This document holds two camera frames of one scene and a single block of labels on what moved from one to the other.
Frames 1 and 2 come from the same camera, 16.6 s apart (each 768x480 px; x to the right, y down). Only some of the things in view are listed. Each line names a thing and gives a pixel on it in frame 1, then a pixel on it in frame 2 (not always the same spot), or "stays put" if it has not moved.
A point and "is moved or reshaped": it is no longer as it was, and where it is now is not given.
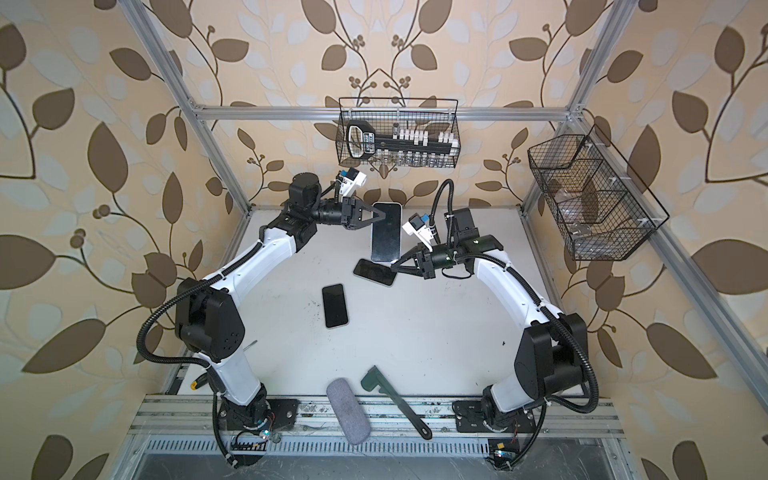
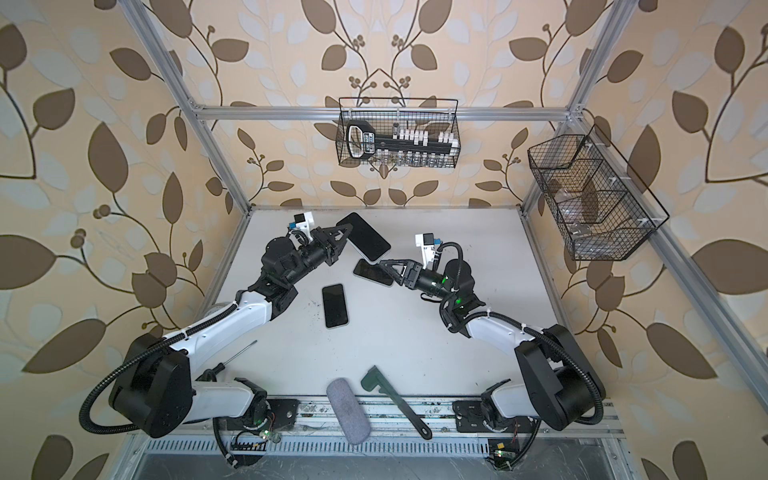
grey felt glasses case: x=349 y=411 stays put
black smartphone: x=334 y=305 stays put
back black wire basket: x=398 y=132 stays put
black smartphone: x=386 y=234 is moved or reshaped
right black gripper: x=426 y=270 to x=412 y=274
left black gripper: x=348 y=213 to x=325 y=244
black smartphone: x=375 y=271 stays put
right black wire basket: x=602 y=207 stays put
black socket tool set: x=404 y=145 stays put
